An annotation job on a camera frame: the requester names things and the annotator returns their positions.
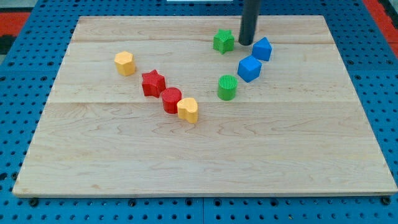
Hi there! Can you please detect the green star block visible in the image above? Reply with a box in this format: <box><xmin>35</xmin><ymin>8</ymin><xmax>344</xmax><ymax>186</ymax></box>
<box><xmin>213</xmin><ymin>29</ymin><xmax>234</xmax><ymax>54</ymax></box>

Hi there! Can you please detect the yellow heart block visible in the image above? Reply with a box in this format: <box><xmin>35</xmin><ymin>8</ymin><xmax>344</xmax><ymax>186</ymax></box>
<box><xmin>177</xmin><ymin>98</ymin><xmax>198</xmax><ymax>124</ymax></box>

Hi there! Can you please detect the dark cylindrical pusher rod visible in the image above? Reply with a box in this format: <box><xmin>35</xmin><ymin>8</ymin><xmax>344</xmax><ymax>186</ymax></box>
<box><xmin>239</xmin><ymin>0</ymin><xmax>261</xmax><ymax>45</ymax></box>

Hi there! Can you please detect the blue cube block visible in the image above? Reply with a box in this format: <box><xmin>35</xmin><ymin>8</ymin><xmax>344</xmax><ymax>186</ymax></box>
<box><xmin>238</xmin><ymin>55</ymin><xmax>262</xmax><ymax>83</ymax></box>

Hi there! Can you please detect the red cylinder block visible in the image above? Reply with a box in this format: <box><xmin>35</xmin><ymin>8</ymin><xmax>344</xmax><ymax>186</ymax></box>
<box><xmin>162</xmin><ymin>87</ymin><xmax>182</xmax><ymax>114</ymax></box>

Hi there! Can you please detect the yellow hexagon block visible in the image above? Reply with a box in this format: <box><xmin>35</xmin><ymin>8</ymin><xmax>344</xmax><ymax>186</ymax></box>
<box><xmin>114</xmin><ymin>51</ymin><xmax>136</xmax><ymax>76</ymax></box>

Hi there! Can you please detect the red star block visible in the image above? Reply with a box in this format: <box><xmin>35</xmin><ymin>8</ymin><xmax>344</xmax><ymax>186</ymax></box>
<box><xmin>142</xmin><ymin>70</ymin><xmax>166</xmax><ymax>98</ymax></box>

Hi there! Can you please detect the green cylinder block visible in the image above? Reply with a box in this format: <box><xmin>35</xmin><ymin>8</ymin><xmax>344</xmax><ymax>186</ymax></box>
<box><xmin>217</xmin><ymin>75</ymin><xmax>238</xmax><ymax>101</ymax></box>

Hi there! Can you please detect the light wooden board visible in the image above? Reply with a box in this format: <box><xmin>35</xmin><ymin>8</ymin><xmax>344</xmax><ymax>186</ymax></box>
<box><xmin>12</xmin><ymin>16</ymin><xmax>397</xmax><ymax>198</ymax></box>

